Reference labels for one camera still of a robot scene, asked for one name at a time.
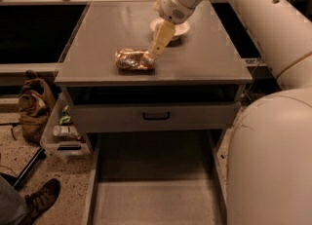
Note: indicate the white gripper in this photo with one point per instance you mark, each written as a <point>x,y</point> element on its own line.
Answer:
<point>171,7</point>

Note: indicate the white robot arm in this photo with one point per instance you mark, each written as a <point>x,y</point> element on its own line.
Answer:
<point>269,176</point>

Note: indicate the grey drawer cabinet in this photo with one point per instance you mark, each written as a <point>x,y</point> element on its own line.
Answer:
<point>195,84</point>

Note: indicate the grey middle drawer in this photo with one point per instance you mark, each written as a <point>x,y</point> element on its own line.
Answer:
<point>170,108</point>

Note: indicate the open bottom drawer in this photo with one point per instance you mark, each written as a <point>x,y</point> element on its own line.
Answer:
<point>154,178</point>

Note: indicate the white paper bowl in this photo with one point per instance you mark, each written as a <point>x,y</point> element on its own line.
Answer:
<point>180,29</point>

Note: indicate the green snack bag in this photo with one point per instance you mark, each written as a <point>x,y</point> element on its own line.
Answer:
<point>65,117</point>

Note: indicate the brown backpack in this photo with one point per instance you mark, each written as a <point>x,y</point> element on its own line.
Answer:
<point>37,100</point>

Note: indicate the clear plastic storage bin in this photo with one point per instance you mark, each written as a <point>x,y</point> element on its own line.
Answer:
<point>63,146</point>

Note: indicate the brown leather boot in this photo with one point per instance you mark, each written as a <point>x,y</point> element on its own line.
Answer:
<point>40,201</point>

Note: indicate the grey trouser leg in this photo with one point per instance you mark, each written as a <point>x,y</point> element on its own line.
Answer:
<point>13,208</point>

